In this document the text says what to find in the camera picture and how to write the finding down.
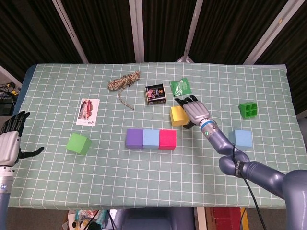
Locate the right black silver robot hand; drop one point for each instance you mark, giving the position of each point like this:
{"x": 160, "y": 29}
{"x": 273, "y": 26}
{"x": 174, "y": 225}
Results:
{"x": 196, "y": 111}

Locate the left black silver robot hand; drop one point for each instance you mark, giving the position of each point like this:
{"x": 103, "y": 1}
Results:
{"x": 8, "y": 146}

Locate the yellow foam cube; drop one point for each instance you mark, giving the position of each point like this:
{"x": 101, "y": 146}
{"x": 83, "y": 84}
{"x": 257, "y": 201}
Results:
{"x": 177, "y": 116}

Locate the pink foam cube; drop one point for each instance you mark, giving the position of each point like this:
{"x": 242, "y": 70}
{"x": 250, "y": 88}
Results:
{"x": 168, "y": 139}

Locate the light blue foam cube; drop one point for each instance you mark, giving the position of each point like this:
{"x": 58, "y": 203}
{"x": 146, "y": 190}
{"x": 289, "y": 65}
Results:
{"x": 151, "y": 139}
{"x": 243, "y": 139}

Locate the purple foam cube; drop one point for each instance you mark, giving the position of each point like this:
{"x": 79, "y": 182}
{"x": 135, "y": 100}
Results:
{"x": 134, "y": 138}

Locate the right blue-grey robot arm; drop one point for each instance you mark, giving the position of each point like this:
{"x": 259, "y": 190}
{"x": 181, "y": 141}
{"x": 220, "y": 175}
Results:
{"x": 263, "y": 175}

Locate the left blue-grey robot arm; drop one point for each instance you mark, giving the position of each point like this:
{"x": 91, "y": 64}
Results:
{"x": 4, "y": 191}

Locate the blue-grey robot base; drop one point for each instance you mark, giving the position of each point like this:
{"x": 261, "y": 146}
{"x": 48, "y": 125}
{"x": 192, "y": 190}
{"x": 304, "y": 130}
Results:
{"x": 156, "y": 219}

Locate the green foil packet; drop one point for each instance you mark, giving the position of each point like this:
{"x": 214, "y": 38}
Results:
{"x": 180, "y": 87}

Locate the small black box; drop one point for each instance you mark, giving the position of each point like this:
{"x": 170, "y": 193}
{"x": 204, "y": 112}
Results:
{"x": 155, "y": 94}

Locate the green plastic grid tray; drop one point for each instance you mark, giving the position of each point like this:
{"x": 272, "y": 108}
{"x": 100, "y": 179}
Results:
{"x": 249, "y": 110}

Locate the green foam cube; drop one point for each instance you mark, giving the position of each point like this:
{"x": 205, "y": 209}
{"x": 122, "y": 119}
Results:
{"x": 78, "y": 143}

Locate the white postcard with red picture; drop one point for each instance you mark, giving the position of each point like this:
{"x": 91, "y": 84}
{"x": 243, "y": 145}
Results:
{"x": 87, "y": 112}

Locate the green checkered tablecloth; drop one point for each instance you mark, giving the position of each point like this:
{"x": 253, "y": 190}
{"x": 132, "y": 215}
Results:
{"x": 153, "y": 187}

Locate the white table leg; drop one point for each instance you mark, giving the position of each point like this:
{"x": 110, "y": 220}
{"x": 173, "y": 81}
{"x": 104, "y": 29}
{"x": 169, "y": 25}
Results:
{"x": 201, "y": 219}

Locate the red box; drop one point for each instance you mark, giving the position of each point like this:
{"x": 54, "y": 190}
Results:
{"x": 226, "y": 219}

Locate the dark pleated curtain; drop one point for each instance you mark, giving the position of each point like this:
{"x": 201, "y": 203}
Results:
{"x": 108, "y": 28}

